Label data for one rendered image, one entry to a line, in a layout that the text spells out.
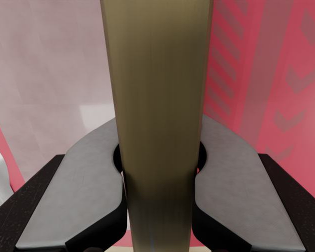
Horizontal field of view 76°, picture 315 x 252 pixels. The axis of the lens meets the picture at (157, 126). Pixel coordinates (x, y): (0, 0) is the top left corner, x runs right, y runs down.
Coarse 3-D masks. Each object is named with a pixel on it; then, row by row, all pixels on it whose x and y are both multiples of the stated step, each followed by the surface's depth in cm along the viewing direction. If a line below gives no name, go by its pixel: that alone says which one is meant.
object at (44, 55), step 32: (0, 0) 14; (32, 0) 13; (64, 0) 13; (96, 0) 13; (0, 32) 14; (32, 32) 14; (64, 32) 14; (96, 32) 14; (0, 64) 16; (32, 64) 16; (64, 64) 15; (96, 64) 15; (0, 96) 17; (32, 96) 17; (64, 96) 17; (96, 96) 17
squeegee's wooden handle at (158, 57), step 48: (144, 0) 5; (192, 0) 5; (144, 48) 5; (192, 48) 5; (144, 96) 6; (192, 96) 6; (144, 144) 7; (192, 144) 7; (144, 192) 8; (192, 192) 8; (144, 240) 9
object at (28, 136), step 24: (0, 120) 18; (24, 120) 18; (48, 120) 18; (72, 120) 18; (96, 120) 18; (312, 120) 17; (0, 144) 19; (24, 144) 19; (48, 144) 19; (72, 144) 19; (312, 144) 18; (24, 168) 21; (288, 168) 20; (312, 168) 20; (312, 192) 21; (120, 240) 26; (192, 240) 26
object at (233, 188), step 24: (216, 144) 9; (240, 144) 9; (216, 168) 7; (240, 168) 7; (264, 168) 7; (216, 192) 6; (240, 192) 6; (264, 192) 6; (192, 216) 7; (216, 216) 6; (240, 216) 6; (264, 216) 6; (288, 216) 6; (216, 240) 6; (240, 240) 5; (264, 240) 5; (288, 240) 5
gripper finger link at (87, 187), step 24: (96, 144) 9; (72, 168) 8; (96, 168) 8; (120, 168) 9; (48, 192) 7; (72, 192) 7; (96, 192) 7; (120, 192) 7; (48, 216) 6; (72, 216) 6; (96, 216) 6; (120, 216) 6; (24, 240) 5; (48, 240) 5; (72, 240) 5; (96, 240) 6
